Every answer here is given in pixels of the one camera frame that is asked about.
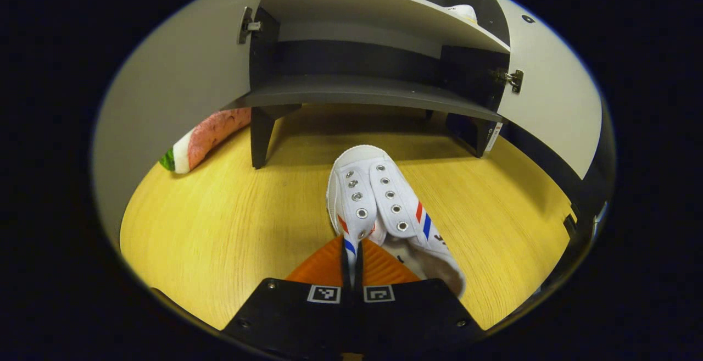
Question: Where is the watermelon slice plush toy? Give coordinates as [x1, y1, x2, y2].
[159, 107, 252, 175]

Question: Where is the grey white shoe cabinet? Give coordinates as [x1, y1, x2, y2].
[236, 0, 511, 169]

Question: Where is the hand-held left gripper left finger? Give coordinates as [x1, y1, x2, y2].
[222, 235, 355, 360]

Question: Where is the metal door hinge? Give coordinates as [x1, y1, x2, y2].
[492, 68, 524, 93]
[238, 7, 261, 44]

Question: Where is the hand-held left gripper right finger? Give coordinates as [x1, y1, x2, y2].
[356, 239, 484, 360]

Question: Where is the white canvas shoe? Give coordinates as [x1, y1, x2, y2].
[445, 4, 478, 24]
[327, 145, 466, 298]

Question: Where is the grey cabinet door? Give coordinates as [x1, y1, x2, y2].
[92, 0, 270, 252]
[483, 0, 603, 180]

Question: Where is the small dark blue box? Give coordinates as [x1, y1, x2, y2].
[473, 118, 504, 158]

